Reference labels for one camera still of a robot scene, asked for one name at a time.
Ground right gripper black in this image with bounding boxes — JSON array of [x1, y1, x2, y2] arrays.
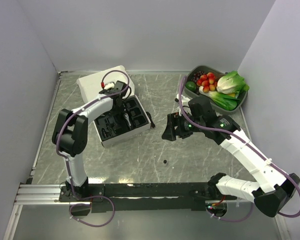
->
[[161, 110, 205, 141]]

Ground black silver hair trimmer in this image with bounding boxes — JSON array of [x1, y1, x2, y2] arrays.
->
[[123, 113, 132, 127]]

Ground white box with black tray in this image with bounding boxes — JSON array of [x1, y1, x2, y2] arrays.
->
[[76, 65, 151, 148]]

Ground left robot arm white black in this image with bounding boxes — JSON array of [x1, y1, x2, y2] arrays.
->
[[52, 81, 129, 201]]

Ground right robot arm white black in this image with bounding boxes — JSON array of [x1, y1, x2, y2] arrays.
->
[[161, 96, 300, 218]]

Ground green avocado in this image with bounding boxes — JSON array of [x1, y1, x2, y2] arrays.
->
[[185, 81, 197, 92]]

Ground dark purple grapes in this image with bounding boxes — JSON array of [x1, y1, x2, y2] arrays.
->
[[191, 71, 205, 84]]

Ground red strawberries cluster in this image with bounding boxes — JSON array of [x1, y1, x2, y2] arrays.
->
[[196, 72, 218, 93]]

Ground bok choy vegetable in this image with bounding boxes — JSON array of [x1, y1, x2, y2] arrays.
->
[[198, 86, 239, 111]]

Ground dark grey food tray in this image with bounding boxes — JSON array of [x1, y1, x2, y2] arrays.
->
[[183, 65, 248, 115]]

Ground green white cabbage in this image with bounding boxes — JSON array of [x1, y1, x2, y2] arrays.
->
[[216, 71, 250, 94]]

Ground black power cord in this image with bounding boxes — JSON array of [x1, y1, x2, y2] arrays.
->
[[145, 111, 157, 130]]

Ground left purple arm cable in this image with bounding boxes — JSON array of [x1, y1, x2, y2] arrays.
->
[[55, 69, 130, 201]]

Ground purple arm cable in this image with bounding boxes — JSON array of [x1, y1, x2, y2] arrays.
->
[[55, 69, 130, 201], [177, 76, 300, 218]]

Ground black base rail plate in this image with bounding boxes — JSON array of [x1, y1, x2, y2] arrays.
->
[[58, 182, 238, 214]]

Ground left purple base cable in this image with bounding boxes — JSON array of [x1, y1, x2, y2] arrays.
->
[[68, 194, 116, 228]]

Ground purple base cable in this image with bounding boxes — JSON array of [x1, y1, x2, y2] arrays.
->
[[68, 194, 116, 228], [206, 199, 254, 223]]

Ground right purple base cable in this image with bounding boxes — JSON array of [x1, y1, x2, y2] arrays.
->
[[206, 199, 254, 223]]

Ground aluminium profile rail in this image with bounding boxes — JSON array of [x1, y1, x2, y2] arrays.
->
[[14, 182, 66, 206]]

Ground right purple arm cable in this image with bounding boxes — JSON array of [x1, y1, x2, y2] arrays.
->
[[177, 76, 300, 218]]

